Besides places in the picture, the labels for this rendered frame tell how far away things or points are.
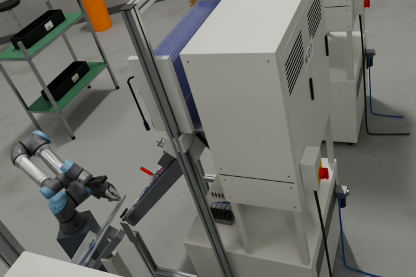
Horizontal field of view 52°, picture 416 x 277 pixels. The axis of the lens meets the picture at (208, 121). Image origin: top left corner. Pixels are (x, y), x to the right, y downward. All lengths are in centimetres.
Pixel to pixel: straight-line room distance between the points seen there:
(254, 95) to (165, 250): 189
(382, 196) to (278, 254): 121
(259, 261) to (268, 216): 24
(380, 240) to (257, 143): 154
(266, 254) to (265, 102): 93
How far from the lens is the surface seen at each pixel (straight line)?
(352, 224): 295
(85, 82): 460
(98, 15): 661
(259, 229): 219
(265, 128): 145
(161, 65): 142
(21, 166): 266
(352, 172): 325
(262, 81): 133
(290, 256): 208
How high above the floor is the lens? 233
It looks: 36 degrees down
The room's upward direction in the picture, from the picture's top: 17 degrees counter-clockwise
